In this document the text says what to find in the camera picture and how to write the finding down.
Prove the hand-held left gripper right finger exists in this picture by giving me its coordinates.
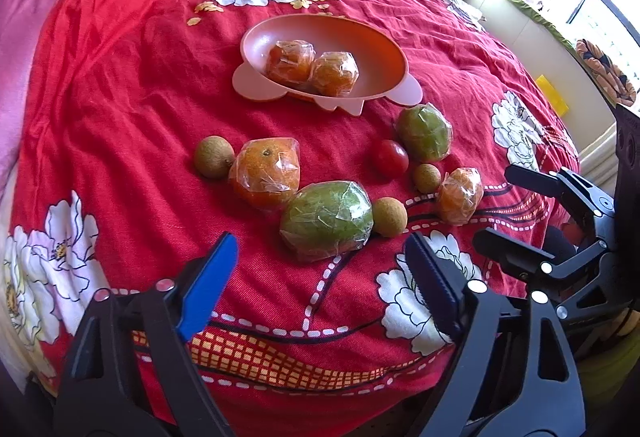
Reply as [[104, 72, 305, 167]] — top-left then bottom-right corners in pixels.
[[404, 232, 587, 437]]

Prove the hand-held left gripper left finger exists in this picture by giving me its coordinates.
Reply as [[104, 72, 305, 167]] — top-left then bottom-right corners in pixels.
[[52, 232, 240, 437]]

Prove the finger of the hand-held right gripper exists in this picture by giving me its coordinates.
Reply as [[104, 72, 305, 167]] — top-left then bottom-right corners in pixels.
[[472, 227, 621, 318], [505, 164, 618, 230]]

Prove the small orange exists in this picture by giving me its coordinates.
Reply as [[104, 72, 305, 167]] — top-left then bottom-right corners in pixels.
[[437, 167, 485, 225]]

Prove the brown longan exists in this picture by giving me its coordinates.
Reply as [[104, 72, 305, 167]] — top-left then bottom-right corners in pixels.
[[371, 197, 407, 238], [412, 164, 442, 194], [194, 136, 236, 179]]

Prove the round green fruit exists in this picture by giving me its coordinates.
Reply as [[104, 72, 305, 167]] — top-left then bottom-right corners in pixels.
[[396, 104, 453, 163]]

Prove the green mango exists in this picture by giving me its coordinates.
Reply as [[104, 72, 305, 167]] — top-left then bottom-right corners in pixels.
[[279, 180, 375, 264]]

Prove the large orange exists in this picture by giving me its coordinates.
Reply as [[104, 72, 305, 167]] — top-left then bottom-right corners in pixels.
[[228, 137, 301, 212]]

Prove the pink plastic bowl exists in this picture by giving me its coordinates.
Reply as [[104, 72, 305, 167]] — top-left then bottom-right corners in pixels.
[[231, 14, 423, 117]]

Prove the yellow paper pad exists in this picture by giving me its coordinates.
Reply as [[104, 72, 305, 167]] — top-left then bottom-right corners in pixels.
[[535, 74, 570, 115]]

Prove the orange patterned cushion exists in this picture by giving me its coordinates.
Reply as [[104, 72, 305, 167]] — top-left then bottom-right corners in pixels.
[[575, 37, 638, 108]]

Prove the red cherry tomato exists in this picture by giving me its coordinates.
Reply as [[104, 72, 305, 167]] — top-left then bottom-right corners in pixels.
[[370, 140, 410, 178]]

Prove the white cabinet with green trim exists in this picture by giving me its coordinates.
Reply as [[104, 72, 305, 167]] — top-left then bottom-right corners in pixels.
[[465, 0, 616, 153]]

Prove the red floral blanket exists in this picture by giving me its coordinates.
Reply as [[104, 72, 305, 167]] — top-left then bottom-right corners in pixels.
[[10, 0, 581, 437]]

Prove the pink blanket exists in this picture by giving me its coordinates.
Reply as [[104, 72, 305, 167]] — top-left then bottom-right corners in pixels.
[[0, 0, 241, 198]]

